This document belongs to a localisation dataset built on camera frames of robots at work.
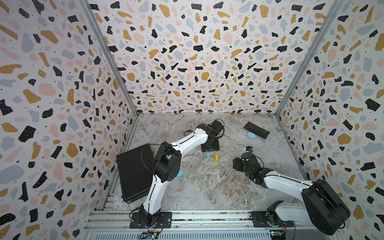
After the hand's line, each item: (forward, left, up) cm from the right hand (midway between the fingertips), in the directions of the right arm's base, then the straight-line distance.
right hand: (237, 160), depth 91 cm
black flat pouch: (+27, -18, -3) cm, 33 cm away
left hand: (+5, +13, +4) cm, 15 cm away
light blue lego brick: (+4, +18, -1) cm, 19 cm away
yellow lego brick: (+2, +12, 0) cm, 13 cm away
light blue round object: (+22, -13, -4) cm, 26 cm away
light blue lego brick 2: (-8, +35, -2) cm, 36 cm away
